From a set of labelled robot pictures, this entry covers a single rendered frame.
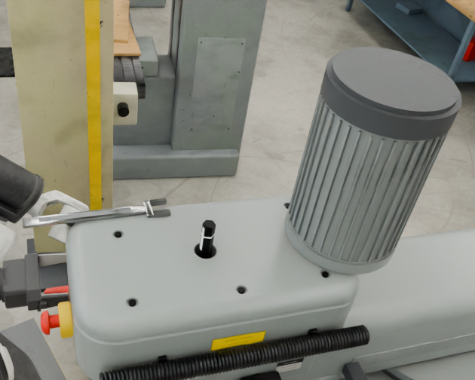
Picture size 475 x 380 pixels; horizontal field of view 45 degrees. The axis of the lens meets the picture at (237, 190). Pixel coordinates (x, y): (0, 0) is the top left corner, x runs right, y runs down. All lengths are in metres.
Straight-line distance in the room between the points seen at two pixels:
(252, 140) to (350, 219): 3.71
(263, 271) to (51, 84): 1.93
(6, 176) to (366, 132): 0.83
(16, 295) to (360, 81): 0.71
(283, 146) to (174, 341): 3.76
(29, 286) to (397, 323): 0.69
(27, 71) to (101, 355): 1.93
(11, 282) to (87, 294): 0.28
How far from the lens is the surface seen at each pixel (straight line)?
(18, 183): 1.37
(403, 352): 1.26
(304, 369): 1.13
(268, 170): 4.30
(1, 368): 1.86
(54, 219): 0.99
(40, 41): 2.62
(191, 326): 0.89
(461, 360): 1.41
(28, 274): 1.14
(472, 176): 5.01
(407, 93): 0.84
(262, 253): 0.97
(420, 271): 1.25
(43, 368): 2.61
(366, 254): 0.96
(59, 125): 2.84
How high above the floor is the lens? 2.58
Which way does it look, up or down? 39 degrees down
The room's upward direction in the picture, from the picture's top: 11 degrees clockwise
